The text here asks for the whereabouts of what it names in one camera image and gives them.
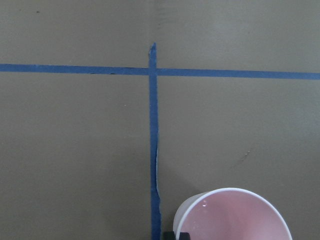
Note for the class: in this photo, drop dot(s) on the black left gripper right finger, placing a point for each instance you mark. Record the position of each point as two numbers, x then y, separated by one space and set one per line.
184 236

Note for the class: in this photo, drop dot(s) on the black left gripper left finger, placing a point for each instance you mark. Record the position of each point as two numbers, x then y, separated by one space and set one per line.
168 235

